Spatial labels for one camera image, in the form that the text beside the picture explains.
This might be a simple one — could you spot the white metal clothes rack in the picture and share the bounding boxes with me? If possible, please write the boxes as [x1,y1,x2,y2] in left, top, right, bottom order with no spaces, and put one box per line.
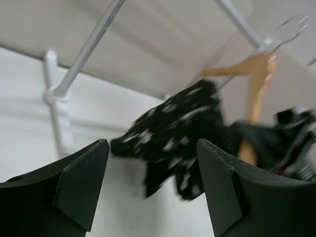
[43,0,271,157]

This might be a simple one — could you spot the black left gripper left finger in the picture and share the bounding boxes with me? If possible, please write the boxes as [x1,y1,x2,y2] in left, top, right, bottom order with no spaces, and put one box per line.
[0,139,110,237]

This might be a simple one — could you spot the wooden clothes hanger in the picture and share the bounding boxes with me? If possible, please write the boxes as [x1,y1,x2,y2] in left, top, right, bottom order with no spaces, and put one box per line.
[199,14,309,166]

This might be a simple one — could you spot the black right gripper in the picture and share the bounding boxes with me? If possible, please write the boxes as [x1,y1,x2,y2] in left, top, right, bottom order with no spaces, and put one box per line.
[230,107,316,182]

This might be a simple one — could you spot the black white patterned trousers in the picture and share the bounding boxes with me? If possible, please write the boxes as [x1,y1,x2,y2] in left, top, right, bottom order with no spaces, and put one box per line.
[110,79,241,200]

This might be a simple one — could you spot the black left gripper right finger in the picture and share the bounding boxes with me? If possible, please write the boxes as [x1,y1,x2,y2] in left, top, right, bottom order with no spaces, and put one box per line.
[197,139,316,237]

